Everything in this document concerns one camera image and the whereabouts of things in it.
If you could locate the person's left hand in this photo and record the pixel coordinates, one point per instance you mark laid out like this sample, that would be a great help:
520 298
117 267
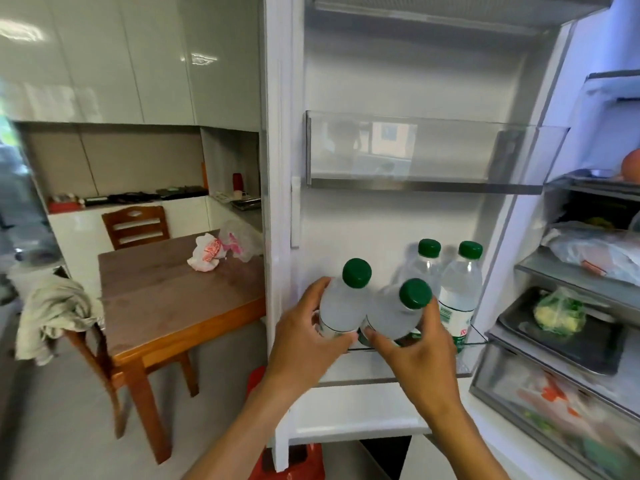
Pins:
295 349

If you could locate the person's right hand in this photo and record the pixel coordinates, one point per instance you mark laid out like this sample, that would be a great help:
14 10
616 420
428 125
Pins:
425 367

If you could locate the person's right thumb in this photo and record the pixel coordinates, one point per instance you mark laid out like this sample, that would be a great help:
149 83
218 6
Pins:
379 340

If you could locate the person's left thumb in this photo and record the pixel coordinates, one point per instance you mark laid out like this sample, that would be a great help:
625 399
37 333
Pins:
342 343

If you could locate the frosted green-capped water bottle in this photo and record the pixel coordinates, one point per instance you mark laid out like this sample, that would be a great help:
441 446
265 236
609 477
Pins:
345 304
395 314

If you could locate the person's right forearm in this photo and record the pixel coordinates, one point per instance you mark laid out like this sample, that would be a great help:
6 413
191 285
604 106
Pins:
465 444

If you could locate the person's left forearm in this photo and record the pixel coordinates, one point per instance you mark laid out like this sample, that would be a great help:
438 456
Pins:
240 437

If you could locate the clear green-capped water bottle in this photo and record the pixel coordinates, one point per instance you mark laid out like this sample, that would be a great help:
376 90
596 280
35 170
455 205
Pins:
425 269

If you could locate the green-label green-capped water bottle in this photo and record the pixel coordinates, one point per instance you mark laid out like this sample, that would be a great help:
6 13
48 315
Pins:
459 294

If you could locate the clear door bin with bottles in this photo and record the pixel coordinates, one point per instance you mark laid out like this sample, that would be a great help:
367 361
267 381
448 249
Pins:
472 357

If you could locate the red plastic stool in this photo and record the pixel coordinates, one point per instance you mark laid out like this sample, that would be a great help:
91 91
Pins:
260 394

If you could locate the clear pink-printed plastic bag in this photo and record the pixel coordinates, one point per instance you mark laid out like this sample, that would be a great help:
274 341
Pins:
242 239

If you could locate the white red-printed plastic bag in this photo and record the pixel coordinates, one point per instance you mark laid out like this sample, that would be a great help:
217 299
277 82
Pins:
206 252

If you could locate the wooden dining table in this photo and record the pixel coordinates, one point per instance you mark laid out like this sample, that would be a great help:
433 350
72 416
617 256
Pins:
170 294

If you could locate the bag of green vegetable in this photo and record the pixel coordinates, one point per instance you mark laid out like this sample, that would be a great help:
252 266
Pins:
559 314

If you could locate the clear crisper drawer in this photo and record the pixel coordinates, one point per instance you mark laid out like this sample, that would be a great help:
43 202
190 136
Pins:
550 409

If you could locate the red cup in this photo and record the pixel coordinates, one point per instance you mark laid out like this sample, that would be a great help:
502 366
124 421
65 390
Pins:
237 182

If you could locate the clear empty door bin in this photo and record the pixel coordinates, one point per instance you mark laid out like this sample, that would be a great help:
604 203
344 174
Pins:
430 154

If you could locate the glass refrigerator shelf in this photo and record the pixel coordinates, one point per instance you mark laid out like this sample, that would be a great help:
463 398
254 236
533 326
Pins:
595 182
575 282

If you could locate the black flat tray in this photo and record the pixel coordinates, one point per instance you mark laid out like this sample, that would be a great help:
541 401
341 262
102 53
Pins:
182 191

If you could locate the dark metal tray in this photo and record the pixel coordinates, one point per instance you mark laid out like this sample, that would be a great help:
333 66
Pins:
600 344

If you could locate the plastic bag of food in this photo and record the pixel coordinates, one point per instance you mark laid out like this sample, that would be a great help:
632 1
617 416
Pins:
595 249

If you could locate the wooden chair with slatted back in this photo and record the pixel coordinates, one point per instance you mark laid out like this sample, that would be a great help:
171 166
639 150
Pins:
136 227

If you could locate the wooden chair under cloth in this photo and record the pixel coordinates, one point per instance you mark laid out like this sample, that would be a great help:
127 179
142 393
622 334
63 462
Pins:
95 359

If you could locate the white refrigerator door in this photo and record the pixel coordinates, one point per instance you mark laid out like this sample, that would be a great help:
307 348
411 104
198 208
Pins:
380 84

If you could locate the black gas stove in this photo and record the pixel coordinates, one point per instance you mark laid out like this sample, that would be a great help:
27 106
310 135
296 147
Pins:
131 197

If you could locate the pale crumpled cloth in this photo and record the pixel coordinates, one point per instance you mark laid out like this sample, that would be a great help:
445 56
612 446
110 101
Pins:
50 309

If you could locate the orange fruit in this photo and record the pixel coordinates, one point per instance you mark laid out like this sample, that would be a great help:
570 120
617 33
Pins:
632 165

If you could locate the white refrigerator body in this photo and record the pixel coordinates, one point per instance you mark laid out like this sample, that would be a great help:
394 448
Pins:
600 119

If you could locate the grey-edged door bin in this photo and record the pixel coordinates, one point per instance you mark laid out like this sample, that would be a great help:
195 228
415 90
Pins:
450 12

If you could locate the glossy white wall cabinets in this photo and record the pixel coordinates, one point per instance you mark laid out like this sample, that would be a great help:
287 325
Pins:
125 54

